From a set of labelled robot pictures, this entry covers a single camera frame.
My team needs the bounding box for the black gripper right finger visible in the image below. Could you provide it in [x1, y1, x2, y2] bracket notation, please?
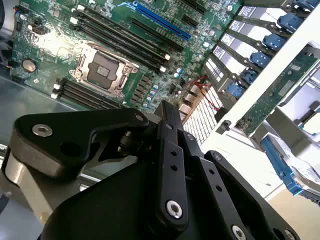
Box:
[177, 129, 302, 240]

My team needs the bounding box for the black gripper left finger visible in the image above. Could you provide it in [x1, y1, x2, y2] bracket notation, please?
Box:
[13, 99, 191, 233]

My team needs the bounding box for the green GPU card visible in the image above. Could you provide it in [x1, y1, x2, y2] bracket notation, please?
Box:
[236, 52, 320, 137]

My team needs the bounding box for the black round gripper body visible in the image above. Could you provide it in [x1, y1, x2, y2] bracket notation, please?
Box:
[41, 159, 235, 240]

